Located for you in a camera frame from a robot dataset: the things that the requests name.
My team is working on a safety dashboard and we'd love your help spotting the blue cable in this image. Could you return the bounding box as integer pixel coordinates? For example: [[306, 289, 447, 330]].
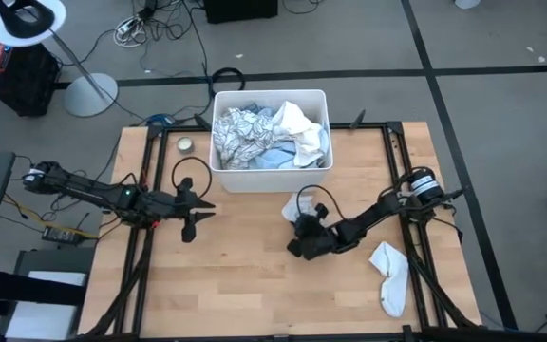
[[145, 113, 176, 127]]

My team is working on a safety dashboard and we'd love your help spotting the white sock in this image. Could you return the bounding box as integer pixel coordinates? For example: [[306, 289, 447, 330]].
[[281, 192, 322, 224], [368, 240, 410, 318]]

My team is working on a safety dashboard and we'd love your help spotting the coiled black cable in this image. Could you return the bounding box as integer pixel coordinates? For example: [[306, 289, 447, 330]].
[[210, 66, 246, 94]]

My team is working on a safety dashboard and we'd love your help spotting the black box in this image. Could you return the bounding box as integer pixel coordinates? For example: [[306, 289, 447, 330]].
[[201, 0, 278, 25]]

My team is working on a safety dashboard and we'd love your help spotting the white floor lamp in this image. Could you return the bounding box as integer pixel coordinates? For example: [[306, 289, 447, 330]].
[[0, 0, 119, 119]]

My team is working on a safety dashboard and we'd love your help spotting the white leaf print garment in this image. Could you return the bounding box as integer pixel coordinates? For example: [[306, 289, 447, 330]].
[[212, 106, 279, 171]]

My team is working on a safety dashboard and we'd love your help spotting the white plastic laundry basket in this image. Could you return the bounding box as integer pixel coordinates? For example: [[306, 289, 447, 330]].
[[208, 88, 334, 194]]

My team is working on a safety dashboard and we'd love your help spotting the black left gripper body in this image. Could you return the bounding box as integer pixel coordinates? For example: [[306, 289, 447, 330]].
[[159, 178, 198, 243]]

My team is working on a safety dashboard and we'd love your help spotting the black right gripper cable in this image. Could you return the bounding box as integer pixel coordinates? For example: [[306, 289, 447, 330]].
[[295, 183, 335, 222]]

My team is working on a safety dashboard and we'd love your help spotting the white power strip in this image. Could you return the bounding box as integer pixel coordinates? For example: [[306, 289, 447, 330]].
[[114, 16, 147, 48]]

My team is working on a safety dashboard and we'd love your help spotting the black aluminium table frame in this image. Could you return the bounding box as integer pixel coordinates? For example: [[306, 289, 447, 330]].
[[85, 121, 481, 342]]

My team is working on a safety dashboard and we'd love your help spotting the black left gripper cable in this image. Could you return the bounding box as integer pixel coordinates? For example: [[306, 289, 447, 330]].
[[171, 155, 214, 200]]

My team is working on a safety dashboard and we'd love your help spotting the light blue patterned shirt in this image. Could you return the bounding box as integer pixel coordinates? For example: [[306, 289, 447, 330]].
[[242, 102, 330, 171]]

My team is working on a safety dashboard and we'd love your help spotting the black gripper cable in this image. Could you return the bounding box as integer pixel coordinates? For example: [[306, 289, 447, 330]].
[[171, 155, 214, 200], [295, 183, 335, 222]]

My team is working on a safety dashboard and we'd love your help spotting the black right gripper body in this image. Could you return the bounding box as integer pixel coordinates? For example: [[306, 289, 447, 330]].
[[287, 204, 349, 261]]

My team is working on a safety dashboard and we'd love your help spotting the small round metal tin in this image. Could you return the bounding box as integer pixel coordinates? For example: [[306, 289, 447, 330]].
[[176, 136, 196, 155]]

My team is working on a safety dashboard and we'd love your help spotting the yellow cable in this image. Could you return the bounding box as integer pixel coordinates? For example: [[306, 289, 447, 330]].
[[0, 193, 99, 238]]

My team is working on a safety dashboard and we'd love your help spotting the grey cabinet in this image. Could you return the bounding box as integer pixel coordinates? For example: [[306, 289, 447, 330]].
[[0, 246, 95, 342]]

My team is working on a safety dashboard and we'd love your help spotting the black power brick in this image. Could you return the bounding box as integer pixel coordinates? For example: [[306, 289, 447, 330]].
[[40, 225, 85, 247]]

